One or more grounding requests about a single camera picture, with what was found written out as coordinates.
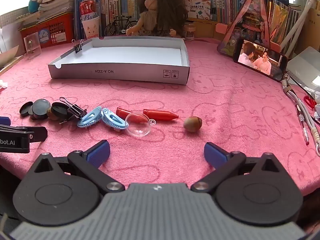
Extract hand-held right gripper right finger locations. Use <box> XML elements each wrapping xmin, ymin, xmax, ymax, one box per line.
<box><xmin>191</xmin><ymin>142</ymin><xmax>292</xmax><ymax>193</ymax></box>

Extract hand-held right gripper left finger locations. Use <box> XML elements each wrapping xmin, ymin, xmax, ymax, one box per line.
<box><xmin>26</xmin><ymin>140</ymin><xmax>125</xmax><ymax>193</ymax></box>

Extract black round lid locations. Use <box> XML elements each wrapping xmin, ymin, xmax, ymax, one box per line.
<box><xmin>51</xmin><ymin>102</ymin><xmax>73</xmax><ymax>121</ymax></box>
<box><xmin>20</xmin><ymin>101</ymin><xmax>34</xmax><ymax>117</ymax></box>
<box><xmin>32</xmin><ymin>99</ymin><xmax>51</xmax><ymax>115</ymax></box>

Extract light blue plastic clip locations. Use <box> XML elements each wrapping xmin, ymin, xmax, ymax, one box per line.
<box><xmin>77</xmin><ymin>106</ymin><xmax>103</xmax><ymax>128</ymax></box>
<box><xmin>101</xmin><ymin>107</ymin><xmax>129</xmax><ymax>132</ymax></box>

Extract black binder clip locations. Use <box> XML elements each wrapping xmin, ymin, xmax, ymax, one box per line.
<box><xmin>59</xmin><ymin>97</ymin><xmax>88</xmax><ymax>125</ymax></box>
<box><xmin>72</xmin><ymin>39</ymin><xmax>84</xmax><ymax>54</ymax></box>

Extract clear plastic half sphere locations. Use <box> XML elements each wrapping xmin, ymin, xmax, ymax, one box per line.
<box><xmin>125</xmin><ymin>112</ymin><xmax>157</xmax><ymax>137</ymax></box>

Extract white cardboard box tray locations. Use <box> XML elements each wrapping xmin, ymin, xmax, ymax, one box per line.
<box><xmin>48</xmin><ymin>36</ymin><xmax>190</xmax><ymax>85</ymax></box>

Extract pink rabbit-print cloth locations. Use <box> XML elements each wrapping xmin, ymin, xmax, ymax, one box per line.
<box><xmin>0</xmin><ymin>36</ymin><xmax>320</xmax><ymax>196</ymax></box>

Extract clear glass mug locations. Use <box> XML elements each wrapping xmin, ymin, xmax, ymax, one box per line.
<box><xmin>24</xmin><ymin>32</ymin><xmax>42</xmax><ymax>60</ymax></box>

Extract pink pen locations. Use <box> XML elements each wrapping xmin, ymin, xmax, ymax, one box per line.
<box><xmin>295</xmin><ymin>104</ymin><xmax>310</xmax><ymax>145</ymax></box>

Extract black smartphone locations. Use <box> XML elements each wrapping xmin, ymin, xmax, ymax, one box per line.
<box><xmin>232</xmin><ymin>37</ymin><xmax>288</xmax><ymax>82</ymax></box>

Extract large red plastic basket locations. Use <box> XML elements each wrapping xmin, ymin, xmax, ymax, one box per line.
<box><xmin>19</xmin><ymin>12</ymin><xmax>75</xmax><ymax>48</ymax></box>

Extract red scissors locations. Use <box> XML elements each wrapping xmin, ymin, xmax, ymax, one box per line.
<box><xmin>304</xmin><ymin>95</ymin><xmax>317</xmax><ymax>107</ymax></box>

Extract white paper cup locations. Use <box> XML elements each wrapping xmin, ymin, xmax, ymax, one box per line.
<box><xmin>81</xmin><ymin>15</ymin><xmax>100</xmax><ymax>39</ymax></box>

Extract small blue white plush toy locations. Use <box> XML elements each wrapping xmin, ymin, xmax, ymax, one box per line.
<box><xmin>27</xmin><ymin>0</ymin><xmax>41</xmax><ymax>13</ymax></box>

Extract small glass jar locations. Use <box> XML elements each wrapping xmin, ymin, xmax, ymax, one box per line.
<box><xmin>184</xmin><ymin>22</ymin><xmax>196</xmax><ymax>41</ymax></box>

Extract brown wooden box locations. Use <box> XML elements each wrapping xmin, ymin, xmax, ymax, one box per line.
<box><xmin>187</xmin><ymin>19</ymin><xmax>235</xmax><ymax>40</ymax></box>

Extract miniature black bicycle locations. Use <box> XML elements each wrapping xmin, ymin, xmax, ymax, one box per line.
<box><xmin>104</xmin><ymin>15</ymin><xmax>139</xmax><ymax>37</ymax></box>

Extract row of blue thin booklets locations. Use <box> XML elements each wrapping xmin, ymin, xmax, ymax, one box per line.
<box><xmin>74</xmin><ymin>0</ymin><xmax>87</xmax><ymax>40</ymax></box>

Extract stack of lying books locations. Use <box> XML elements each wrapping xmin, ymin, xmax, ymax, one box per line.
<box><xmin>37</xmin><ymin>0</ymin><xmax>75</xmax><ymax>20</ymax></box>

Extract red drink can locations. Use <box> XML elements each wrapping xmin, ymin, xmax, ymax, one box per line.
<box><xmin>79</xmin><ymin>0</ymin><xmax>97</xmax><ymax>20</ymax></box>

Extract pink triangular dollhouse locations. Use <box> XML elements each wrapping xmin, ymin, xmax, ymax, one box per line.
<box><xmin>217</xmin><ymin>0</ymin><xmax>282</xmax><ymax>57</ymax></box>

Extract doll with brown hair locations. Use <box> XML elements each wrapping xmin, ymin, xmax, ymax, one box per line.
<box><xmin>126</xmin><ymin>0</ymin><xmax>188</xmax><ymax>38</ymax></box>

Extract white printed cardboard box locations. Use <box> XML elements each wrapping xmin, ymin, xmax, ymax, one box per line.
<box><xmin>184</xmin><ymin>0</ymin><xmax>212</xmax><ymax>20</ymax></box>

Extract row of thin picture books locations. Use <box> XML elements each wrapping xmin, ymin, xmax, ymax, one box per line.
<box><xmin>266</xmin><ymin>0</ymin><xmax>300</xmax><ymax>46</ymax></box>

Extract row of upright books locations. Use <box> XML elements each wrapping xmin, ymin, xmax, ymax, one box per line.
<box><xmin>86</xmin><ymin>0</ymin><xmax>252</xmax><ymax>37</ymax></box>

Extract brown cardboard carton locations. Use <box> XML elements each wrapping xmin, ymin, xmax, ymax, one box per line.
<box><xmin>300</xmin><ymin>5</ymin><xmax>320</xmax><ymax>55</ymax></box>

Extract white cable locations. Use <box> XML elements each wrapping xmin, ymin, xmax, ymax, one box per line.
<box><xmin>281</xmin><ymin>74</ymin><xmax>320</xmax><ymax>155</ymax></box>

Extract white plastic pipe frame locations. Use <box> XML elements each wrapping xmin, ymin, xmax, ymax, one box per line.
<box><xmin>280</xmin><ymin>0</ymin><xmax>320</xmax><ymax>53</ymax></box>

